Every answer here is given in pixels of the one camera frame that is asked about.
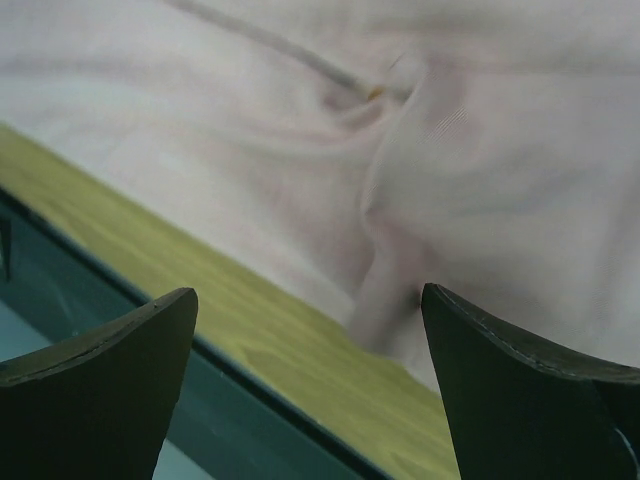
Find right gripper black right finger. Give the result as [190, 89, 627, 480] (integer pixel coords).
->
[421, 284, 639, 479]

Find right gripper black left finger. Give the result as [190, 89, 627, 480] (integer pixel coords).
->
[1, 288, 198, 479]

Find dusty pink printed t-shirt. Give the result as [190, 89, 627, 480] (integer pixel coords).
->
[1, 1, 639, 388]

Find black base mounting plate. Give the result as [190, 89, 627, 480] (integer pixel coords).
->
[1, 194, 384, 479]

